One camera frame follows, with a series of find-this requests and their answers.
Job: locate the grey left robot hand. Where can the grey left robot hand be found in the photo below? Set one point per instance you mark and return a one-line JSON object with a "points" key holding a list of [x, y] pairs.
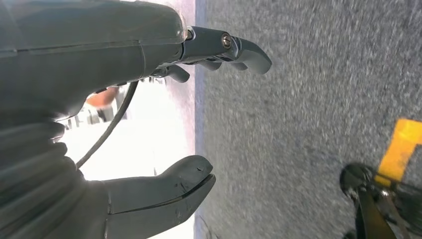
{"points": [[82, 49]]}

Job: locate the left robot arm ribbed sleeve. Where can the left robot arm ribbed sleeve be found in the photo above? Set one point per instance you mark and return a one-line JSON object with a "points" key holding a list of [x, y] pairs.
{"points": [[26, 158]]}

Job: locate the yellow floor tape square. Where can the yellow floor tape square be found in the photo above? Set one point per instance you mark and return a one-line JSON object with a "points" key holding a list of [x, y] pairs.
{"points": [[399, 148]]}

